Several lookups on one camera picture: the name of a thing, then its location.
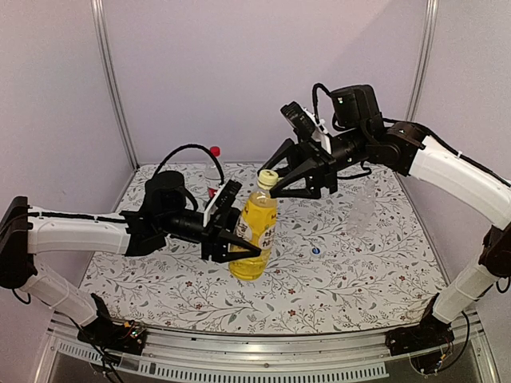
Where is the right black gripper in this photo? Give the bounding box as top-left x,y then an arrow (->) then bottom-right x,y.
257,124 -> 369,199

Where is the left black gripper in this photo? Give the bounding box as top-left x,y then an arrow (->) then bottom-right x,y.
159,207 -> 267,263

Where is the yellow juice bottle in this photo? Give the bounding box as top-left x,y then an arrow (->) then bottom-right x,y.
229,184 -> 278,281

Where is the yellow bottle cap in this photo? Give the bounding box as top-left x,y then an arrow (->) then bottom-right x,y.
257,169 -> 279,190

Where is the red cap water bottle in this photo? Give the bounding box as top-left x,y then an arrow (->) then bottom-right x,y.
204,146 -> 224,199

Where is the clear plastic bottle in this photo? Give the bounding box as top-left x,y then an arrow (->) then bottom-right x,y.
346,179 -> 376,237

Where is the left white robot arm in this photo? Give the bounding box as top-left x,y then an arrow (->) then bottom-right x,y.
1,171 -> 261,346

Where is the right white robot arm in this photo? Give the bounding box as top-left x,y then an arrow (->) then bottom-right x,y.
263,83 -> 510,348

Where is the floral patterned table mat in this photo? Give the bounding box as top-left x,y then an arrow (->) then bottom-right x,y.
81,168 -> 446,334

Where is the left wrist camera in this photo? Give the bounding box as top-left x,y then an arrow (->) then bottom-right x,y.
203,180 -> 242,230

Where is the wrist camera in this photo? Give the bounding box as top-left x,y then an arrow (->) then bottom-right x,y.
280,101 -> 332,154
203,180 -> 242,230

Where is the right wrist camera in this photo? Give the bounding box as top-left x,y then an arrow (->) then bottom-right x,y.
280,101 -> 332,154

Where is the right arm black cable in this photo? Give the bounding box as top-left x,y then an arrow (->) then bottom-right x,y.
311,82 -> 335,120

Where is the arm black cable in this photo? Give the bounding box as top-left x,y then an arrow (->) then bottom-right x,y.
311,82 -> 335,120
155,144 -> 225,188

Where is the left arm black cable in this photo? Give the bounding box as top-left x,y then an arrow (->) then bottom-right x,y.
155,144 -> 225,188

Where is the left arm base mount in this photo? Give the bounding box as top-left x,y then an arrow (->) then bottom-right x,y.
77,294 -> 147,356

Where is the front aluminium rail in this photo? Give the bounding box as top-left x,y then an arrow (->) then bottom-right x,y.
34,311 -> 504,382

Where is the right aluminium frame post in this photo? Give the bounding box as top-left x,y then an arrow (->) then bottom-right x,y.
406,0 -> 439,120

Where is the aluminium frame post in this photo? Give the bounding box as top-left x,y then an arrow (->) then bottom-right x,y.
406,0 -> 439,120
90,0 -> 140,171

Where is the left aluminium frame post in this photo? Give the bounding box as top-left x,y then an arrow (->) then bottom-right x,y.
90,0 -> 140,171

